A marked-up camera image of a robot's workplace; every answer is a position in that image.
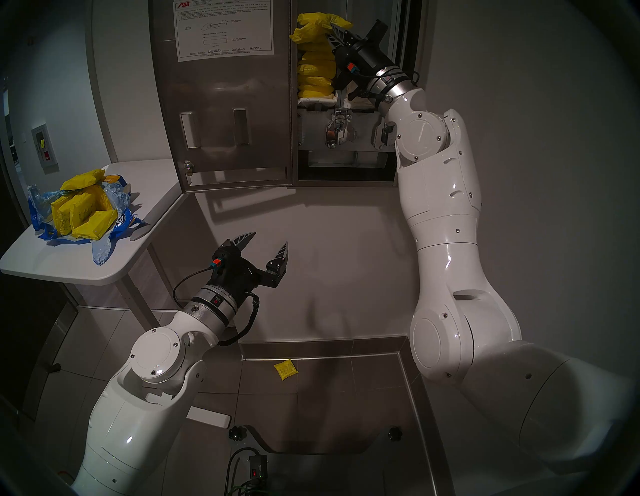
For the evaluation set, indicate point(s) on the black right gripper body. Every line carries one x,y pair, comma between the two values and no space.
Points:
367,57

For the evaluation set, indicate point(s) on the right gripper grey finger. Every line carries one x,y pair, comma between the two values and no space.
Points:
334,43
341,34

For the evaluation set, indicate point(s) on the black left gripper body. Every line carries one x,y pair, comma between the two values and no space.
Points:
240,277

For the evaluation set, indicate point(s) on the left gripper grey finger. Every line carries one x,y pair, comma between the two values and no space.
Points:
279,260
242,239

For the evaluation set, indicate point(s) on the yellow sanitary pad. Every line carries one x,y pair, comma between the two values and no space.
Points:
315,91
82,207
312,47
82,180
316,81
310,35
62,220
95,225
285,370
317,56
320,20
315,69

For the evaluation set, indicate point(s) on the stainless steel dispenser door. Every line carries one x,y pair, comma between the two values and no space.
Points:
225,110

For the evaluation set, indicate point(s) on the dark robot base platform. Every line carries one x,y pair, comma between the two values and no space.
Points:
315,475

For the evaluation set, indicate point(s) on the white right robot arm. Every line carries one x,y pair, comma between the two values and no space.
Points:
440,200

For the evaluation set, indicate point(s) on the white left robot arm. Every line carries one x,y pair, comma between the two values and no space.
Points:
145,400

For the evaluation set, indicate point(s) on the stainless steel dispenser cabinet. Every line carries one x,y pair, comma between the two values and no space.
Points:
350,172

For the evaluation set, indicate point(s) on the white wrapped sanitary pad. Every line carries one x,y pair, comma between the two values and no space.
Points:
316,101

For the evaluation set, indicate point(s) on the chrome dispensing lever mechanism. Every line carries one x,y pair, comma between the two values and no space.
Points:
382,135
340,130

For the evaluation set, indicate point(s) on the white instruction sheet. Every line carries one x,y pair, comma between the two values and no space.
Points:
222,30

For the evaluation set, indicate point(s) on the blue plastic pad bag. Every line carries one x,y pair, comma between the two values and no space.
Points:
100,250

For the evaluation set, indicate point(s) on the black round knob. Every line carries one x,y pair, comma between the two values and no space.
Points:
395,432
238,432

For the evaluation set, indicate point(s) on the black power box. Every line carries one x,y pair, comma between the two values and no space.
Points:
257,472

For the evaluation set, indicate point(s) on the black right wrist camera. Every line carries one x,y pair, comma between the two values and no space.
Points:
351,65

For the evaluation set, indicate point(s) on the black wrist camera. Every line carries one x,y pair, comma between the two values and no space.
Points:
351,65
217,262

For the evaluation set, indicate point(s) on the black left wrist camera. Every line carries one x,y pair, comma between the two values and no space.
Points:
217,262

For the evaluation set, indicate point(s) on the white pedestal table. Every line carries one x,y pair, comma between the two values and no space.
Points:
150,185

